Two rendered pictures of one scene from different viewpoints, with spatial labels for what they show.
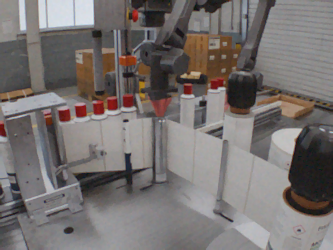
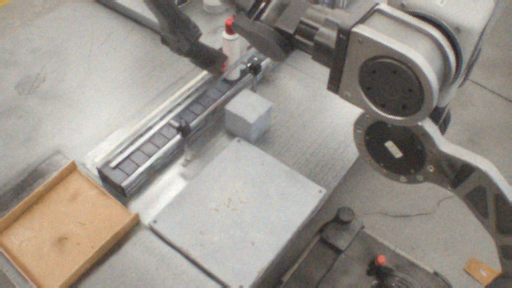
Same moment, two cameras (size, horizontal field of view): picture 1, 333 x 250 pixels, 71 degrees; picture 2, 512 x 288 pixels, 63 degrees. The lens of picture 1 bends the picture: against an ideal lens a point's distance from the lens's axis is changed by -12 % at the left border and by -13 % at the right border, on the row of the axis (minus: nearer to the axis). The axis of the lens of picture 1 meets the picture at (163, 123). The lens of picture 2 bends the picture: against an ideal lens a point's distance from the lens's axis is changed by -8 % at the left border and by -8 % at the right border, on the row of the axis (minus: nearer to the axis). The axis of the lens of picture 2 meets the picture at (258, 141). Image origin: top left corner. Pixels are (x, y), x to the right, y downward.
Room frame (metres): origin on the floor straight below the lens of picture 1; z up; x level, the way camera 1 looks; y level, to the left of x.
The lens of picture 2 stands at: (2.10, -0.45, 1.84)
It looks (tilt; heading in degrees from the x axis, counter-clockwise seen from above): 51 degrees down; 163
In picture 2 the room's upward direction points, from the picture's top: 3 degrees clockwise
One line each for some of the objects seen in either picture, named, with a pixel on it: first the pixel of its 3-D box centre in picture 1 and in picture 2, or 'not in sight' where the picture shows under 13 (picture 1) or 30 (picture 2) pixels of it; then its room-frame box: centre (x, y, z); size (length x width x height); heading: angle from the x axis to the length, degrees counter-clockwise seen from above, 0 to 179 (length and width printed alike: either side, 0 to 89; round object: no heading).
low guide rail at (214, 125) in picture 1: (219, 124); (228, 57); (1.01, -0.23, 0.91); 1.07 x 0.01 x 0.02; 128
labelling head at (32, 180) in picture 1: (39, 154); not in sight; (0.53, 0.30, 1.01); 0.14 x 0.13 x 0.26; 128
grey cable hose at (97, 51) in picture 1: (97, 63); not in sight; (0.84, 0.21, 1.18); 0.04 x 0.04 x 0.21
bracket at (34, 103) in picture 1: (31, 103); not in sight; (0.52, 0.29, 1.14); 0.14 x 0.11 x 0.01; 128
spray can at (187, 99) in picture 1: (186, 111); not in sight; (0.94, -0.09, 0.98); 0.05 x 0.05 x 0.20
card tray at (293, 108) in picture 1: (286, 105); (61, 226); (1.47, -0.76, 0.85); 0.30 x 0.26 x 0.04; 128
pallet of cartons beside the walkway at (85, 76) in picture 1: (108, 73); not in sight; (4.75, 1.01, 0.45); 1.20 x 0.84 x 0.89; 40
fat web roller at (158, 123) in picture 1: (159, 152); not in sight; (0.62, 0.01, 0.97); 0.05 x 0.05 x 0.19
